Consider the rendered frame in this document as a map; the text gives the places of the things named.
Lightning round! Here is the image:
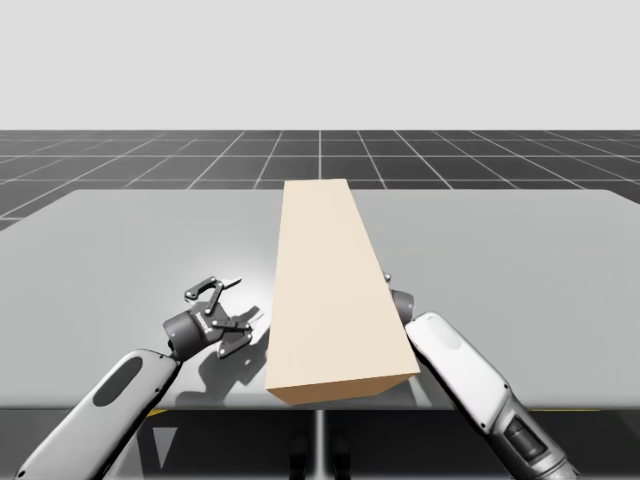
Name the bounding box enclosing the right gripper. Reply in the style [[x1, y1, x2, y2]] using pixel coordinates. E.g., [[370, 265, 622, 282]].
[[382, 272, 417, 327]]

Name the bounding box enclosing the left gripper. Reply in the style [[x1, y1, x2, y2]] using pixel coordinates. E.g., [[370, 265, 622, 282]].
[[162, 275, 266, 362]]

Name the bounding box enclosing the tall board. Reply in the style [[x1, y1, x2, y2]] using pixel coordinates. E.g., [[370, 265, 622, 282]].
[[263, 178, 421, 407]]

